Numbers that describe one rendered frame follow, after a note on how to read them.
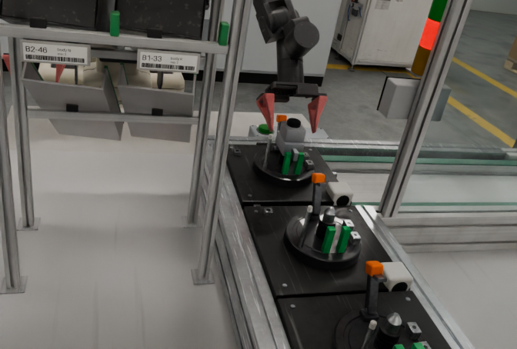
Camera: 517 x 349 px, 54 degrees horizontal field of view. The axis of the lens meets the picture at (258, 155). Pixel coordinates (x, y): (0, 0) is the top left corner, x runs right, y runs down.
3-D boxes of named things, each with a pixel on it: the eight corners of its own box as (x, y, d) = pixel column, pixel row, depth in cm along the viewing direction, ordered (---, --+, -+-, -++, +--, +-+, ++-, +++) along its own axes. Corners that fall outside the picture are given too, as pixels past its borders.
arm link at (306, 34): (290, 12, 114) (256, 21, 111) (310, -12, 104) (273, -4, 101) (308, 61, 114) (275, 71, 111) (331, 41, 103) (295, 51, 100)
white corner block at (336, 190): (323, 197, 110) (327, 181, 108) (341, 197, 111) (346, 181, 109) (331, 209, 106) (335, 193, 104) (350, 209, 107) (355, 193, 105)
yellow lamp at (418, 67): (405, 67, 96) (413, 42, 94) (428, 69, 97) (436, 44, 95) (418, 77, 92) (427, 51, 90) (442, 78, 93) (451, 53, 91)
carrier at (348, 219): (242, 214, 99) (251, 159, 93) (352, 213, 106) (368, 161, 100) (274, 305, 79) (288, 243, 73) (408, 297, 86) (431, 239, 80)
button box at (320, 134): (246, 144, 136) (249, 124, 134) (318, 146, 142) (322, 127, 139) (251, 157, 131) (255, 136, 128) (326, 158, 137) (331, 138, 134)
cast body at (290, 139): (275, 141, 112) (280, 113, 109) (293, 142, 113) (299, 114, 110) (285, 161, 105) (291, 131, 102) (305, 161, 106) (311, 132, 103)
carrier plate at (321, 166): (220, 151, 120) (221, 142, 119) (313, 153, 127) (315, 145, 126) (241, 209, 100) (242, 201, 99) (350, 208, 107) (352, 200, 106)
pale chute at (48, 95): (58, 134, 108) (61, 114, 109) (121, 141, 109) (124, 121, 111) (19, 80, 81) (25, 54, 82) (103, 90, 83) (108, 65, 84)
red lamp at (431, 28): (414, 41, 94) (421, 15, 91) (437, 44, 95) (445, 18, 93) (427, 50, 89) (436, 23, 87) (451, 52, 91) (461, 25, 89)
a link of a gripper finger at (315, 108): (330, 129, 106) (327, 87, 108) (298, 128, 104) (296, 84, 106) (317, 136, 113) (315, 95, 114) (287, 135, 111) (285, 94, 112)
